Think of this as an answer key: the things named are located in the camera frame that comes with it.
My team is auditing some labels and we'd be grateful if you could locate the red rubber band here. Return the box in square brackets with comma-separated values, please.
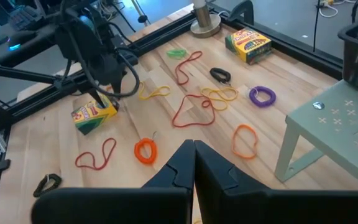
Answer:
[174, 50, 204, 86]
[74, 137, 117, 171]
[171, 93, 216, 129]

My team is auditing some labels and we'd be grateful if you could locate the white and yellow cable bundle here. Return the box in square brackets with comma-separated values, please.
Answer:
[314, 0, 354, 19]

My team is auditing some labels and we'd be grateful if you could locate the green spiral wrist coil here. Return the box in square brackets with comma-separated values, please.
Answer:
[166, 47, 188, 60]

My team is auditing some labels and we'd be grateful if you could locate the black keyboard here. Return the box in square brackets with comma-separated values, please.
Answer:
[8, 4, 48, 31]

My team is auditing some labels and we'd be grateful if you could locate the orange spiral wrist coil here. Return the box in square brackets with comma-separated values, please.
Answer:
[134, 137, 158, 166]

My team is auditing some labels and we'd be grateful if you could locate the long black cable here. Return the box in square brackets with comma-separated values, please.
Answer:
[311, 0, 320, 53]

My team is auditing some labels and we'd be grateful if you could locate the black knob on thin stand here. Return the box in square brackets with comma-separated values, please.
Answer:
[131, 0, 150, 26]

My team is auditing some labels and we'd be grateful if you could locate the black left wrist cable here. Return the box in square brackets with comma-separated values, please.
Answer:
[67, 12, 141, 98]

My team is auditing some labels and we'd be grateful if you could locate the black spiral wrist coil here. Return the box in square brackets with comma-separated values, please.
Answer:
[32, 173, 63, 198]
[209, 67, 232, 86]

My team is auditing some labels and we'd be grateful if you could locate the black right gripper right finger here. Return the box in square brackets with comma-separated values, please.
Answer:
[194, 139, 358, 224]

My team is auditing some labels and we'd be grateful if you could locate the white bulb table lamp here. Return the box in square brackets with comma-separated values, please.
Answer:
[190, 0, 222, 39]

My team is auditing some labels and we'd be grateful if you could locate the green perforated metal shelf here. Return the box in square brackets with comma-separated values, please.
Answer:
[273, 79, 358, 191]

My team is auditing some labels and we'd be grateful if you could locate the purple spiral wrist coil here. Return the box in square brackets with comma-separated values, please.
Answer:
[248, 85, 277, 109]

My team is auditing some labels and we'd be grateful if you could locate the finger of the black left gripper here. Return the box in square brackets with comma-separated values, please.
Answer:
[110, 73, 124, 94]
[87, 87, 107, 109]

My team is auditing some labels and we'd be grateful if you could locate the yellow crayon box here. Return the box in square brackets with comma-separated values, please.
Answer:
[70, 94, 120, 136]
[224, 27, 273, 65]

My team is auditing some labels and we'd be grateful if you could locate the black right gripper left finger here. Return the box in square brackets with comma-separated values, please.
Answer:
[31, 139, 196, 224]

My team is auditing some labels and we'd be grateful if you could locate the yellow rubber band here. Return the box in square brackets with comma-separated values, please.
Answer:
[200, 86, 239, 112]
[138, 81, 172, 101]

